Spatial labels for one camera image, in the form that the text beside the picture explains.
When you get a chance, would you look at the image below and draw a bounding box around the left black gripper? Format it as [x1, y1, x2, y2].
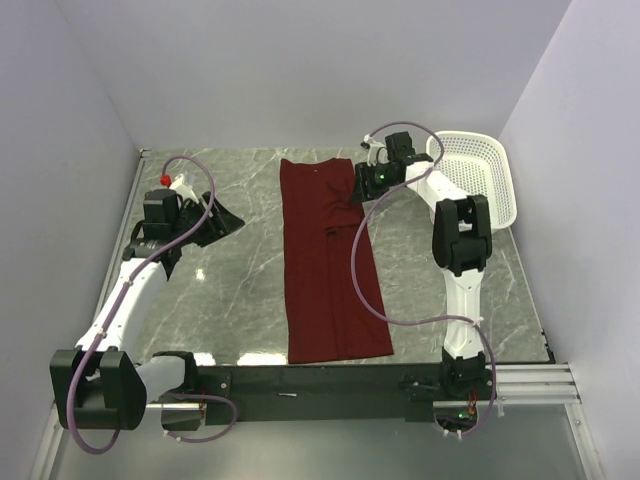
[171, 191, 244, 247]

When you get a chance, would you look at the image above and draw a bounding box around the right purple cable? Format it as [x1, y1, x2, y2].
[352, 120, 497, 441]

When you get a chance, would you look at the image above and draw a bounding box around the aluminium frame rail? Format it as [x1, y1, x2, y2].
[29, 147, 584, 480]

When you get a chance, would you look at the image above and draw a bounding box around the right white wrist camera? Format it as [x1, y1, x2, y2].
[360, 134, 389, 166]

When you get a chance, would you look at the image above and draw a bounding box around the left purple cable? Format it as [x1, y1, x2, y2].
[64, 155, 240, 455]

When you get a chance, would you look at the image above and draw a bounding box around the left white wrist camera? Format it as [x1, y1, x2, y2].
[160, 173, 198, 202]

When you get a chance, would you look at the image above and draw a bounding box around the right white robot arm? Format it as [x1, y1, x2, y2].
[351, 131, 492, 399]

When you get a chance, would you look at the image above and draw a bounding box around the dark red t-shirt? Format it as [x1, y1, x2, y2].
[280, 158, 393, 364]

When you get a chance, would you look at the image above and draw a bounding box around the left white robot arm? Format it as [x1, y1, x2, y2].
[50, 187, 244, 430]

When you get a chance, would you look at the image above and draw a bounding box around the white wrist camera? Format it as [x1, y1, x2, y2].
[360, 134, 389, 166]
[160, 173, 198, 202]

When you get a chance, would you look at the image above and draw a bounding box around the purple cable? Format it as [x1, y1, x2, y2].
[352, 120, 497, 441]
[64, 155, 240, 455]

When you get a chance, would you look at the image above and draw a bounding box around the white perforated plastic basket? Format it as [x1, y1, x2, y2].
[436, 130, 517, 230]

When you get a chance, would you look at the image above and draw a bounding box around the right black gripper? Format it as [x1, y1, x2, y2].
[349, 162, 399, 205]

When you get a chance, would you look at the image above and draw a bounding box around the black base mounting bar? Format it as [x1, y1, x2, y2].
[139, 363, 496, 432]

